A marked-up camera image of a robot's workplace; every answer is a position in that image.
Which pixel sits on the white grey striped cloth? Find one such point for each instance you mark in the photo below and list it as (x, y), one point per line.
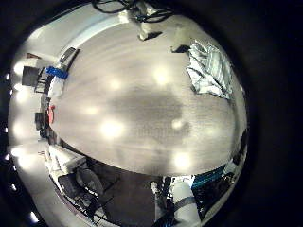
(210, 72)

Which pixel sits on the white bottle with blue band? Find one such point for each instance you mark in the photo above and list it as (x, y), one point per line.
(57, 73)

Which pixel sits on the red object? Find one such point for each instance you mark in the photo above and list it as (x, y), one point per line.
(51, 113)

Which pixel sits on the black office chair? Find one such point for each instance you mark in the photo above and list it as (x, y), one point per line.
(90, 181)

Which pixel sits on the teal lit panel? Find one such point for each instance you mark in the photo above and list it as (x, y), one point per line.
(206, 180)

